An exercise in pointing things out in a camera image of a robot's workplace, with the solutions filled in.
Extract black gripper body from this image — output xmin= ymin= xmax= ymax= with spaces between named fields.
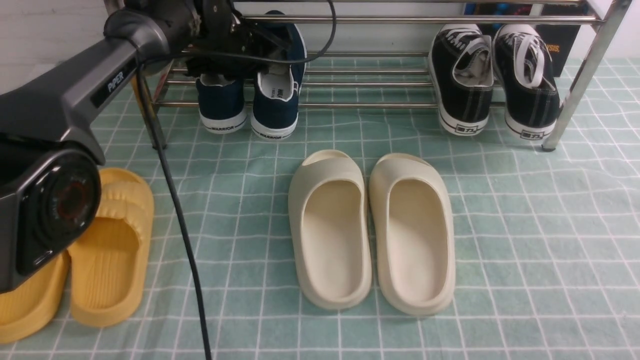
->
xmin=185 ymin=0 xmax=293 ymax=80

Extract navy slip-on shoe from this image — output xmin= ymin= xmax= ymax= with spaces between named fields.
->
xmin=195 ymin=74 xmax=248 ymax=135
xmin=250 ymin=23 xmax=307 ymax=141

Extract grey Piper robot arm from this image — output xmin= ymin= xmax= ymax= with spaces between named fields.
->
xmin=0 ymin=0 xmax=291 ymax=293

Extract chrome metal shoe rack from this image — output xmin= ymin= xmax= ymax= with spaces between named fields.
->
xmin=131 ymin=0 xmax=635 ymax=153

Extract black box behind rack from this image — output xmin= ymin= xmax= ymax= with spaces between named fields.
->
xmin=463 ymin=3 xmax=588 ymax=78

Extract left cream foam slide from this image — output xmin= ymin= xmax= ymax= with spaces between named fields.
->
xmin=287 ymin=149 xmax=373 ymax=310

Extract cream foam slide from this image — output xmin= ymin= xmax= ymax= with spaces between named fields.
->
xmin=368 ymin=153 xmax=457 ymax=317
xmin=287 ymin=149 xmax=373 ymax=310

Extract left black canvas sneaker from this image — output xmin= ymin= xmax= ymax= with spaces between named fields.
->
xmin=428 ymin=23 xmax=495 ymax=137

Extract black canvas sneaker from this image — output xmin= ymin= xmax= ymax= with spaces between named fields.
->
xmin=491 ymin=23 xmax=560 ymax=141
xmin=428 ymin=23 xmax=495 ymax=137

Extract right yellow rubber slipper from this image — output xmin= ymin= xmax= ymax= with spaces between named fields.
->
xmin=68 ymin=167 xmax=154 ymax=328

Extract yellow rubber slipper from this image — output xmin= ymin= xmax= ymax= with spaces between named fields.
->
xmin=0 ymin=251 xmax=70 ymax=344
xmin=68 ymin=167 xmax=154 ymax=328

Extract right cream foam slide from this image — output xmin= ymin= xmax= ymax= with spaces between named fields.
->
xmin=368 ymin=153 xmax=457 ymax=317

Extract right black canvas sneaker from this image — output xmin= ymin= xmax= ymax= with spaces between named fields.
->
xmin=491 ymin=23 xmax=560 ymax=141

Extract left yellow rubber slipper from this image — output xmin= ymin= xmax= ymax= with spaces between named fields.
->
xmin=0 ymin=251 xmax=70 ymax=344

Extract green checkered cloth mat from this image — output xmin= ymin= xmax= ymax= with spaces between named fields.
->
xmin=0 ymin=57 xmax=640 ymax=360

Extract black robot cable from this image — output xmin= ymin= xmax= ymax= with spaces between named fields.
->
xmin=135 ymin=0 xmax=337 ymax=360

